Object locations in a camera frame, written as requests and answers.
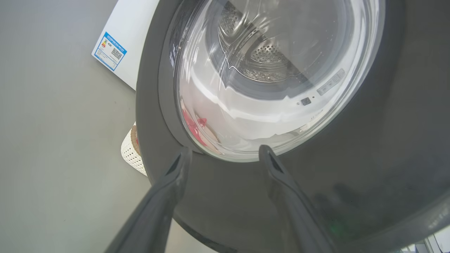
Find blue energy label sticker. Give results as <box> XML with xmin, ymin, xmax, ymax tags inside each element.
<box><xmin>91</xmin><ymin>32</ymin><xmax>128</xmax><ymax>72</ymax></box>

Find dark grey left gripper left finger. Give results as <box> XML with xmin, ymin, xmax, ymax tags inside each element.
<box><xmin>105</xmin><ymin>146</ymin><xmax>193</xmax><ymax>253</ymax></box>

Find dark grey round washer door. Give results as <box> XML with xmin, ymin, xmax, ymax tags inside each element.
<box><xmin>135</xmin><ymin>0</ymin><xmax>450</xmax><ymax>253</ymax></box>

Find grey instruction label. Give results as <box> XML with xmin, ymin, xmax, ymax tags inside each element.
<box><xmin>316</xmin><ymin>68</ymin><xmax>347</xmax><ymax>96</ymax></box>

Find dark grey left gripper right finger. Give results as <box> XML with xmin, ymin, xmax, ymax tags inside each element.
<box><xmin>258</xmin><ymin>144</ymin><xmax>338</xmax><ymax>253</ymax></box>

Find red and white garment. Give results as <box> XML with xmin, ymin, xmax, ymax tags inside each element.
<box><xmin>181</xmin><ymin>100</ymin><xmax>208</xmax><ymax>147</ymax></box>

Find white front-load washing machine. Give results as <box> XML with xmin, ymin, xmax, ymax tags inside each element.
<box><xmin>91</xmin><ymin>0</ymin><xmax>163</xmax><ymax>91</ymax></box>

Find cream laundry basket brown rim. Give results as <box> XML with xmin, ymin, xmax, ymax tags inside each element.
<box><xmin>121</xmin><ymin>125</ymin><xmax>148</xmax><ymax>177</ymax></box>

